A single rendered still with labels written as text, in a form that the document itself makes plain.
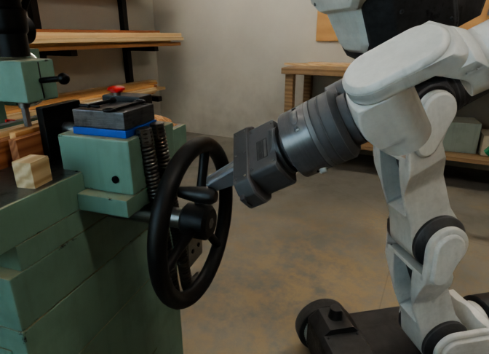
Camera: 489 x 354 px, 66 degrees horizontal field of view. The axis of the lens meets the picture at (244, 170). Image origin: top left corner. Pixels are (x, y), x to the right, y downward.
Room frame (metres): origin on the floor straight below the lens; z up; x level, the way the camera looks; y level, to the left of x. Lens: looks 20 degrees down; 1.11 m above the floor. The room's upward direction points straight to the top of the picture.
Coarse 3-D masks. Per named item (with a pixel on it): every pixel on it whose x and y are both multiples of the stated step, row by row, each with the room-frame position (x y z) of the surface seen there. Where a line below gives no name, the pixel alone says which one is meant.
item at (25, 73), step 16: (0, 64) 0.65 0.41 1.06; (16, 64) 0.64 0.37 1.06; (32, 64) 0.66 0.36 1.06; (48, 64) 0.69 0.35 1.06; (0, 80) 0.65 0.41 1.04; (16, 80) 0.64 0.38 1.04; (32, 80) 0.65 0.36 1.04; (0, 96) 0.66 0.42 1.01; (16, 96) 0.64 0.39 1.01; (32, 96) 0.65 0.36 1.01; (48, 96) 0.68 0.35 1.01
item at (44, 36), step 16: (32, 0) 3.19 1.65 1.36; (32, 16) 3.18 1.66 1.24; (48, 32) 2.82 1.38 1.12; (64, 32) 2.94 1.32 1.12; (80, 32) 3.22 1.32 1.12; (96, 32) 3.22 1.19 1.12; (112, 32) 3.37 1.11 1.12; (128, 32) 3.54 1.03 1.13; (144, 32) 3.73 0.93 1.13; (48, 48) 2.75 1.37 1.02; (64, 48) 2.87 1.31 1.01; (80, 48) 3.00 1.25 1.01; (96, 48) 3.14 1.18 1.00; (128, 48) 4.06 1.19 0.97; (144, 48) 3.97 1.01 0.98; (128, 64) 4.08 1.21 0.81; (128, 80) 4.08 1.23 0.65; (144, 80) 4.22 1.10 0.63; (64, 96) 3.09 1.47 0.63; (80, 96) 3.09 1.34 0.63; (96, 96) 3.16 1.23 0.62; (160, 96) 3.95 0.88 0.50; (16, 112) 2.53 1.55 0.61; (32, 112) 2.58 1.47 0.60
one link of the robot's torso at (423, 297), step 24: (432, 240) 0.79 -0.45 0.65; (456, 240) 0.79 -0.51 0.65; (408, 264) 0.85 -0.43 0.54; (432, 264) 0.78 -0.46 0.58; (456, 264) 0.79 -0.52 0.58; (408, 288) 0.93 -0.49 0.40; (432, 288) 0.80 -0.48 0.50; (408, 312) 0.88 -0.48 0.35; (432, 312) 0.84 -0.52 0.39; (408, 336) 0.90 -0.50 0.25; (432, 336) 0.83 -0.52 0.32
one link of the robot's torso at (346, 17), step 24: (312, 0) 0.91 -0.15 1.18; (336, 0) 0.79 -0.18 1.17; (360, 0) 0.73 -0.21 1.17; (384, 0) 0.73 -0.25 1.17; (408, 0) 0.73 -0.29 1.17; (432, 0) 0.74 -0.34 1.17; (456, 0) 0.76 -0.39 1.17; (480, 0) 0.79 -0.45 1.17; (336, 24) 0.86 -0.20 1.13; (360, 24) 0.77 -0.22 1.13; (384, 24) 0.74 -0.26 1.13; (408, 24) 0.74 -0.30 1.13; (456, 24) 0.77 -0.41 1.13; (360, 48) 0.79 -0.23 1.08
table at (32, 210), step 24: (0, 192) 0.49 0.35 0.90; (24, 192) 0.49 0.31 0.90; (48, 192) 0.51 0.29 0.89; (72, 192) 0.55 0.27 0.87; (96, 192) 0.56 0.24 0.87; (144, 192) 0.57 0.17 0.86; (0, 216) 0.43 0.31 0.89; (24, 216) 0.46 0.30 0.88; (48, 216) 0.50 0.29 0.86; (0, 240) 0.43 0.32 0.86; (24, 240) 0.46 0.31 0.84
